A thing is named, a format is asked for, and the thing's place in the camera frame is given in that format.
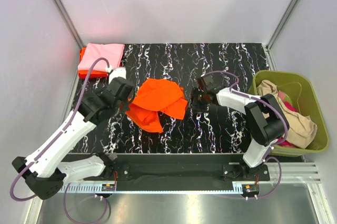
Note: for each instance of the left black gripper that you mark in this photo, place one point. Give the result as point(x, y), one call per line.
point(126, 107)

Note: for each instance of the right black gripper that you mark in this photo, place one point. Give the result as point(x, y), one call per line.
point(193, 95)

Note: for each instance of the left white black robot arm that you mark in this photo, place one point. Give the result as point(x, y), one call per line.
point(43, 173)

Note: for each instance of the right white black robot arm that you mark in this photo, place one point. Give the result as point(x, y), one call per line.
point(264, 116)

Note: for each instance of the black marble pattern mat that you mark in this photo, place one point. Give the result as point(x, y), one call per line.
point(218, 130)

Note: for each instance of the folded pink t shirt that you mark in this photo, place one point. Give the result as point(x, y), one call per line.
point(105, 47)

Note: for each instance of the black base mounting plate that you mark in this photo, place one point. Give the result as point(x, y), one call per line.
point(177, 174)

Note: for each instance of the pink garment in basket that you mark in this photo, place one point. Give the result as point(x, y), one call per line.
point(283, 96)

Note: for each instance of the magenta garment in basket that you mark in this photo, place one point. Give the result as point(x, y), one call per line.
point(286, 143)

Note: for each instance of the olive green plastic basket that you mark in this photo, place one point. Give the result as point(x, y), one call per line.
point(303, 98)

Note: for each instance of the beige garment in basket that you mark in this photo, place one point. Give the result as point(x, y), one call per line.
point(302, 129)

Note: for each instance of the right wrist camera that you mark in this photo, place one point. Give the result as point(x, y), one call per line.
point(207, 84)

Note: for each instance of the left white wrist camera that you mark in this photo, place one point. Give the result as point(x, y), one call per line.
point(117, 72)

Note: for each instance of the white slotted cable duct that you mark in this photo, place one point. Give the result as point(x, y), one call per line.
point(82, 188)

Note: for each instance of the left aluminium frame post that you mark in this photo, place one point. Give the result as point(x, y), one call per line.
point(68, 22)

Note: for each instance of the aluminium frame post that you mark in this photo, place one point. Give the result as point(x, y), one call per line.
point(282, 23)
point(68, 22)

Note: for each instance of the right aluminium frame post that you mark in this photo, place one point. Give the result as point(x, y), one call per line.
point(282, 23)

